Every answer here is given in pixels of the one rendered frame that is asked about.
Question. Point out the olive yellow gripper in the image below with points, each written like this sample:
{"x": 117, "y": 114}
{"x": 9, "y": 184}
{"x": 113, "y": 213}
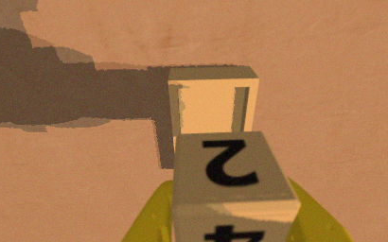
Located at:
{"x": 313, "y": 223}

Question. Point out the tan number cube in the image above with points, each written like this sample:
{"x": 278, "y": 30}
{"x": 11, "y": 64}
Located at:
{"x": 230, "y": 187}

